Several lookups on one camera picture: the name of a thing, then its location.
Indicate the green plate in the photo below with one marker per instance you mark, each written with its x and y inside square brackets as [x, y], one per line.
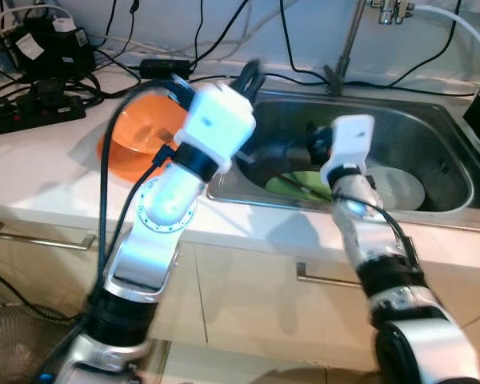
[284, 188]

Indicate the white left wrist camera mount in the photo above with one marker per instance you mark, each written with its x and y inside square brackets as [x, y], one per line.
[216, 120]

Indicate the metal faucet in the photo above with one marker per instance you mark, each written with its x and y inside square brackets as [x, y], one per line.
[348, 48]

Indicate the black charger with white labels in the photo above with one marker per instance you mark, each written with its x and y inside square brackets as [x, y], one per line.
[52, 56]

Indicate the stainless steel sink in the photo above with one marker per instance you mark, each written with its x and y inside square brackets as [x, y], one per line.
[416, 136]

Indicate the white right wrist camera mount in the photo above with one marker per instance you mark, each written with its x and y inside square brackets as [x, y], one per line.
[354, 140]

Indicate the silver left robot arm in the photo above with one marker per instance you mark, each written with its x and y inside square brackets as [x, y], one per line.
[156, 240]

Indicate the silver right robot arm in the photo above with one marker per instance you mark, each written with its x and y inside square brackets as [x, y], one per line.
[360, 232]

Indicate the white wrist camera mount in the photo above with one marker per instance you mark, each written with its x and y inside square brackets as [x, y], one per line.
[354, 140]
[216, 120]

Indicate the black power strip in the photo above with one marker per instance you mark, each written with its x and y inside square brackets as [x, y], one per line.
[32, 116]

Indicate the orange plastic bowl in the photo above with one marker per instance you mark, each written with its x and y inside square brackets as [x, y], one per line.
[132, 136]

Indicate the black power adapter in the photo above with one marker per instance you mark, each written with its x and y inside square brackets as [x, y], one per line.
[166, 68]

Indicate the white bowl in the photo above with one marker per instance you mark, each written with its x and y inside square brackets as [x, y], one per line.
[400, 190]

